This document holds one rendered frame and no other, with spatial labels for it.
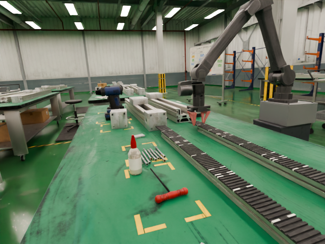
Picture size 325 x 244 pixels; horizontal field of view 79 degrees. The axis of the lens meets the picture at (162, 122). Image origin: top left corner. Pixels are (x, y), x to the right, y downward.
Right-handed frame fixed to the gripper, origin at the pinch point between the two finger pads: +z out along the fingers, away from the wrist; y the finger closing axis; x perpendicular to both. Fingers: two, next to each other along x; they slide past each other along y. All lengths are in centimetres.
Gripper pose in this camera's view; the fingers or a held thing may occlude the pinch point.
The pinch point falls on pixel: (198, 123)
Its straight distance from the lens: 101.4
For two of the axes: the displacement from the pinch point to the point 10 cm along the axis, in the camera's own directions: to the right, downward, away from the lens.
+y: -9.5, 1.2, -2.9
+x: 3.1, 2.1, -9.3
